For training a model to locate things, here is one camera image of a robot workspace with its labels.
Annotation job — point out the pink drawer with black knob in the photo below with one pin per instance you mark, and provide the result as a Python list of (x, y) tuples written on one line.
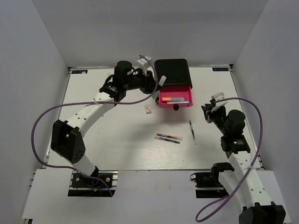
[(175, 96)]

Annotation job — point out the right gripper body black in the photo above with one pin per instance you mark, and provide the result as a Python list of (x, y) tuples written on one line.
[(218, 116)]

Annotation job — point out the purple pen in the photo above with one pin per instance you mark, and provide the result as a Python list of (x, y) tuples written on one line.
[(166, 139)]

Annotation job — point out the blue highlighter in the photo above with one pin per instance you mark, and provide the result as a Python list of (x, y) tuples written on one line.
[(178, 102)]

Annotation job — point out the orange highlighter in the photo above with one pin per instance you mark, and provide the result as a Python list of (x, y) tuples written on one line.
[(168, 99)]

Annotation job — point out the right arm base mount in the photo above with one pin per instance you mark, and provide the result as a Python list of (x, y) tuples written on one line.
[(206, 187)]

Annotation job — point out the white staples box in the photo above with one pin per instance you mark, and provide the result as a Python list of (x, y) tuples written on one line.
[(148, 109)]

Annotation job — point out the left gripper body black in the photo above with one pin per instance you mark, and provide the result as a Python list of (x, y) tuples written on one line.
[(142, 82)]

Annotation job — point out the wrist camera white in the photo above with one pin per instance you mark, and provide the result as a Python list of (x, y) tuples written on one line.
[(144, 62), (215, 101)]

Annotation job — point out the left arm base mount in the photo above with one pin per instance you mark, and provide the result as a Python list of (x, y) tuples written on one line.
[(84, 187)]

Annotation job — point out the green pen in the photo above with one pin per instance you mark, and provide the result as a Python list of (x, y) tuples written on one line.
[(193, 134)]

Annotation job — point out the black drawer cabinet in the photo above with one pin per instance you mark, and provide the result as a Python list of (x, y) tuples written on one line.
[(177, 82)]

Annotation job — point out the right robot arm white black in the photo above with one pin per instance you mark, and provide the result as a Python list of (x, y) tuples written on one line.
[(238, 175)]

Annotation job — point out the right corner logo sticker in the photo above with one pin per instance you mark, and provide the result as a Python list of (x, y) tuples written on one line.
[(220, 69)]

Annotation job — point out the left corner logo sticker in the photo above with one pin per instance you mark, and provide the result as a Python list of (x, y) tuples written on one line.
[(79, 71)]

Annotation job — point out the corner logo sticker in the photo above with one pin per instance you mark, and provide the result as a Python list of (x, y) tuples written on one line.
[(79, 71), (220, 69)]

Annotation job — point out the red pen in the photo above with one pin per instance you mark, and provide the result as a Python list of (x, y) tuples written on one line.
[(169, 136)]

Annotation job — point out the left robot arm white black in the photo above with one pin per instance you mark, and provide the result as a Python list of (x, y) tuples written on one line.
[(67, 136)]

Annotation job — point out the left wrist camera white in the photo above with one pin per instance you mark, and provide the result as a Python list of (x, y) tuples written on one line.
[(144, 62)]

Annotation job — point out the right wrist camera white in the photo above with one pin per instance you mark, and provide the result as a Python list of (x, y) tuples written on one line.
[(215, 101)]

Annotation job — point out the green highlighter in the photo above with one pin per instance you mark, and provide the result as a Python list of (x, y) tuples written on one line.
[(160, 85)]

